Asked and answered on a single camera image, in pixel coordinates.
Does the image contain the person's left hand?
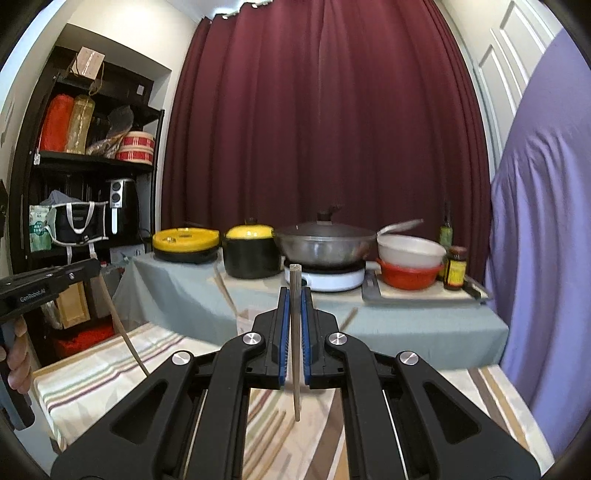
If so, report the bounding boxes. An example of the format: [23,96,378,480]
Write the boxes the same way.
[0,318,34,398]

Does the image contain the red fabric bag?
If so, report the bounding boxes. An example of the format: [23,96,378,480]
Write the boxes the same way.
[52,320,116,360]

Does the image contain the grey-green tablecloth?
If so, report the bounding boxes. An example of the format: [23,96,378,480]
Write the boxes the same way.
[112,253,509,370]

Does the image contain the row of wooden chopsticks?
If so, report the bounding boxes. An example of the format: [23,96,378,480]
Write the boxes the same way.
[247,406,296,480]

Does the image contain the maroon curtain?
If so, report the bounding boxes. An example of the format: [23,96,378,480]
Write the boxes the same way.
[159,0,492,287]

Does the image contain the dark green oil bottle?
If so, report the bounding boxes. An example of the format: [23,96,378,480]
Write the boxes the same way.
[438,200,455,278]

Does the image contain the black shelf unit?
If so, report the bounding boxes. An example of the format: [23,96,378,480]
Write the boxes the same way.
[9,45,166,352]

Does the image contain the white door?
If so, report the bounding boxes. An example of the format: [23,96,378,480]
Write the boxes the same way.
[466,0,561,162]

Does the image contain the grey cutting board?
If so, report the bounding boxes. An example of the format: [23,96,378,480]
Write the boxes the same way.
[361,269,491,306]

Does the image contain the yellow box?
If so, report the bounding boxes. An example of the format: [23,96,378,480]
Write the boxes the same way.
[55,281,90,329]

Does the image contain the brown paper gift bag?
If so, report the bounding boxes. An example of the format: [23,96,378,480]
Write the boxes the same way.
[67,46,106,86]

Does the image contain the black tote bag white straps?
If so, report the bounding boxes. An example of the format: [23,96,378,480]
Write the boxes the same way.
[46,200,112,266]

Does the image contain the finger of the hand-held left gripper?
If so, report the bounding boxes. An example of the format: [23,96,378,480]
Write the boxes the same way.
[44,258,101,296]

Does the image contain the grey plastic bag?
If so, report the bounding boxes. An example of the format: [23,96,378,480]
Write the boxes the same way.
[107,105,136,139]

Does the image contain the green packet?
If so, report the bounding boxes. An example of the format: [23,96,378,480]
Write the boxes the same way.
[29,204,52,252]

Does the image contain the white bowl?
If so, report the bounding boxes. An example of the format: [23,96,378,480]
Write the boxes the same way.
[376,233,448,268]

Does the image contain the black pot with yellow lid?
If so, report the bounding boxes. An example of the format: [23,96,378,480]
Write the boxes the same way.
[223,218,282,279]

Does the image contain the black air fryer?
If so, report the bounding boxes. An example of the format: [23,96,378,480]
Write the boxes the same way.
[105,179,140,238]

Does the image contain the red striped round box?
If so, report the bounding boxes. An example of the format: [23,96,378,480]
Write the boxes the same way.
[115,131,155,164]

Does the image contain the red colander bowl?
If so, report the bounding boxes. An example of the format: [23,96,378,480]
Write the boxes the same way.
[376,258,444,291]

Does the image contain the purple drape cloth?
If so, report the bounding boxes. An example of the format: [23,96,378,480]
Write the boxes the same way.
[484,30,591,457]

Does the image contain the dark wok lid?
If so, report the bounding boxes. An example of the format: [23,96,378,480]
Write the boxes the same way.
[276,203,377,241]

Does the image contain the black griddle with yellow lid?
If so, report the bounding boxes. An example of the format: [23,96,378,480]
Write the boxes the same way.
[152,227,221,265]

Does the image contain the steel wok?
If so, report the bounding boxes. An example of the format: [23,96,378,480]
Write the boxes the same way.
[273,218,424,271]

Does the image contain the brown sauce jar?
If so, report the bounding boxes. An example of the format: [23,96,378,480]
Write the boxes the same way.
[443,246,468,291]

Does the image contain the clear snack bag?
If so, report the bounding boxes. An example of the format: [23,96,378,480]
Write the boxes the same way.
[85,134,122,159]

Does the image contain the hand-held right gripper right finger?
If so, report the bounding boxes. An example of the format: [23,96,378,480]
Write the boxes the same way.
[300,286,541,480]

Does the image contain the orange package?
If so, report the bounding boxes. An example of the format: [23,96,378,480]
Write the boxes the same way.
[39,93,75,153]

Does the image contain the striped tablecloth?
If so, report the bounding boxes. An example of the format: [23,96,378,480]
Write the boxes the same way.
[32,320,555,480]

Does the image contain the white cardboard box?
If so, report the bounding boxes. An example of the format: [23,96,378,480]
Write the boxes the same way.
[111,244,153,268]

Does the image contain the white induction cooker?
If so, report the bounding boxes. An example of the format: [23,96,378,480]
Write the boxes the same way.
[283,261,368,292]

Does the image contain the golden package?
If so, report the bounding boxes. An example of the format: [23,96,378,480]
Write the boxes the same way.
[65,95,96,155]

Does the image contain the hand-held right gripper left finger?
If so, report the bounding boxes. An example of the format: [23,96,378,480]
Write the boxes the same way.
[51,286,293,480]

